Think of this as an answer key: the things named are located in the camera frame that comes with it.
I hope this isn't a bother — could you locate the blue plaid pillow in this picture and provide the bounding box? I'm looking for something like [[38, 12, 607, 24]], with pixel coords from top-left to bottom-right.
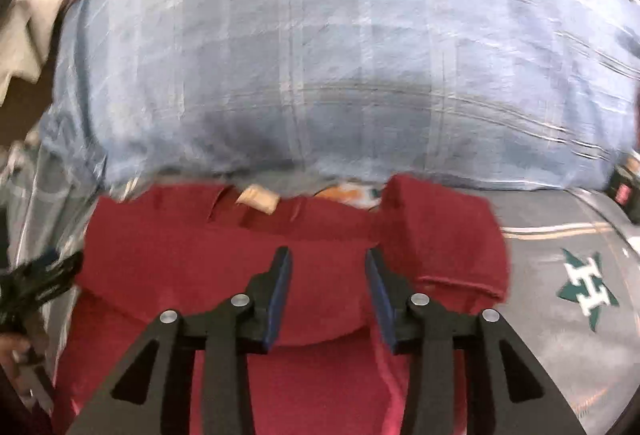
[[40, 0, 640, 196]]

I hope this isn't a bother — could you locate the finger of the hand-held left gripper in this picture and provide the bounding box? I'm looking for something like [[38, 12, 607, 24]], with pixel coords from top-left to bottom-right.
[[0, 250, 85, 323]]

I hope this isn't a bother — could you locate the orange and white cloth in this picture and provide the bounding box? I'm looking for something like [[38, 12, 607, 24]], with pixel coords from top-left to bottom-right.
[[315, 182, 386, 210]]

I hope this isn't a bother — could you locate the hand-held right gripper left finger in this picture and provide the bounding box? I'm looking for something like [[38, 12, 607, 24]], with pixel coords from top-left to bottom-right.
[[65, 246, 294, 435]]

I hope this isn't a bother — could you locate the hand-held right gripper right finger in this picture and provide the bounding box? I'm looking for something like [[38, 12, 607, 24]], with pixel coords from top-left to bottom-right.
[[364, 249, 588, 435]]

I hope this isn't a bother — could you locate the grey printed bed sheet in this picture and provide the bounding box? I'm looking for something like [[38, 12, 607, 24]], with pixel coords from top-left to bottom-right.
[[0, 135, 640, 435]]

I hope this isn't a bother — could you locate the red garment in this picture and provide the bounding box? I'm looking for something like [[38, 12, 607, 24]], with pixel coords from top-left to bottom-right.
[[52, 174, 511, 435]]

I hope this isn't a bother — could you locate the dark jar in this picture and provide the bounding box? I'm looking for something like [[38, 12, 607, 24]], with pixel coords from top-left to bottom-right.
[[607, 155, 640, 210]]

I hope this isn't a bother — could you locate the person's left hand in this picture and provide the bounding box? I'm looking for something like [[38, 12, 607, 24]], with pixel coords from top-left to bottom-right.
[[0, 334, 32, 368]]

